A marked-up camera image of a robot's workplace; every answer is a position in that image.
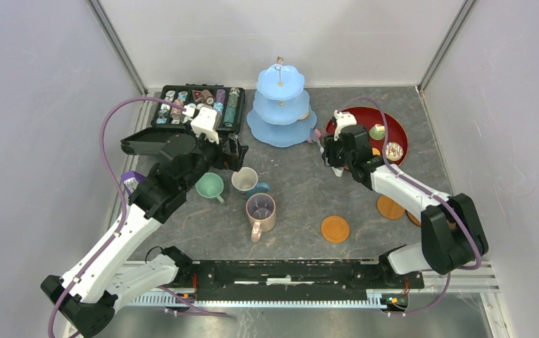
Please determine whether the light orange wooden coaster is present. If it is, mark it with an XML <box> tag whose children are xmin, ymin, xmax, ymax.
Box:
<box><xmin>320</xmin><ymin>215</ymin><xmax>350</xmax><ymax>244</ymax></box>

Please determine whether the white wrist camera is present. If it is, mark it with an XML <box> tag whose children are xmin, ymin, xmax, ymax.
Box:
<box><xmin>183</xmin><ymin>106</ymin><xmax>220</xmax><ymax>144</ymax></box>
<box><xmin>334</xmin><ymin>111</ymin><xmax>357</xmax><ymax>141</ymax></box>

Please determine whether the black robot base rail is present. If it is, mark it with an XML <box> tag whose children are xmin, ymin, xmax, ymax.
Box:
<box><xmin>110</xmin><ymin>259</ymin><xmax>499</xmax><ymax>313</ymax></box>

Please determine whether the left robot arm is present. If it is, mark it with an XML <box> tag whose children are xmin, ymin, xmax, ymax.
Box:
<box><xmin>41</xmin><ymin>134</ymin><xmax>249</xmax><ymax>337</ymax></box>

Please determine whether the rose gold marble mug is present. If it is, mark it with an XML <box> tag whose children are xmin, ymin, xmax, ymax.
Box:
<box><xmin>246</xmin><ymin>193</ymin><xmax>277</xmax><ymax>242</ymax></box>

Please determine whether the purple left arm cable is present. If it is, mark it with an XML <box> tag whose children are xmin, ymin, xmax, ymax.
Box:
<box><xmin>46</xmin><ymin>96</ymin><xmax>191</xmax><ymax>338</ymax></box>

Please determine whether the black poker chip case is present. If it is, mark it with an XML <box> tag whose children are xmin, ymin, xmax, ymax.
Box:
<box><xmin>120</xmin><ymin>84</ymin><xmax>246</xmax><ymax>156</ymax></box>

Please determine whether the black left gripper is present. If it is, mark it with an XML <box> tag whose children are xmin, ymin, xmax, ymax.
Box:
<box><xmin>180</xmin><ymin>120</ymin><xmax>248</xmax><ymax>192</ymax></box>

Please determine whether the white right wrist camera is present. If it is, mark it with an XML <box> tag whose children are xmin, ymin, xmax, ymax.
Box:
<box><xmin>334</xmin><ymin>111</ymin><xmax>357</xmax><ymax>141</ymax></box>

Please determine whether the pink mousse cake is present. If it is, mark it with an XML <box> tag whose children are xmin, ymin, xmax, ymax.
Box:
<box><xmin>310</xmin><ymin>129</ymin><xmax>323</xmax><ymax>146</ymax></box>

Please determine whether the green mousse cake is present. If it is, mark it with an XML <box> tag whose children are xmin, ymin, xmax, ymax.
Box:
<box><xmin>369</xmin><ymin>124</ymin><xmax>387</xmax><ymax>141</ymax></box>

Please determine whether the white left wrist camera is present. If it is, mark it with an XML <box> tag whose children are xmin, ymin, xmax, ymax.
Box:
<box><xmin>183</xmin><ymin>106</ymin><xmax>220</xmax><ymax>144</ymax></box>

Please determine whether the white chocolate drizzled donut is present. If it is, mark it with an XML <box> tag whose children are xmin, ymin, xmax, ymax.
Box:
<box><xmin>385</xmin><ymin>142</ymin><xmax>405</xmax><ymax>163</ymax></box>

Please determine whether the blue three-tier cake stand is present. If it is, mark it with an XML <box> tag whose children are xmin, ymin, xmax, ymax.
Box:
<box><xmin>246</xmin><ymin>56</ymin><xmax>317</xmax><ymax>148</ymax></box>

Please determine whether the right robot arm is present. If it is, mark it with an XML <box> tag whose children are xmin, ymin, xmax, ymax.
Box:
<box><xmin>322</xmin><ymin>125</ymin><xmax>488</xmax><ymax>287</ymax></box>

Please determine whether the tan wooden coaster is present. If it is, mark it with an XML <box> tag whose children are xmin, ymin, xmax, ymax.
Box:
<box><xmin>376</xmin><ymin>195</ymin><xmax>405</xmax><ymax>220</ymax></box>

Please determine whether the mint green cup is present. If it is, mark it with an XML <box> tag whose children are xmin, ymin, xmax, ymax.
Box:
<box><xmin>195</xmin><ymin>173</ymin><xmax>224</xmax><ymax>204</ymax></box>

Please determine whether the white mug blue handle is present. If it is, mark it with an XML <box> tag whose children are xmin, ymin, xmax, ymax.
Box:
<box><xmin>231</xmin><ymin>167</ymin><xmax>270</xmax><ymax>199</ymax></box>

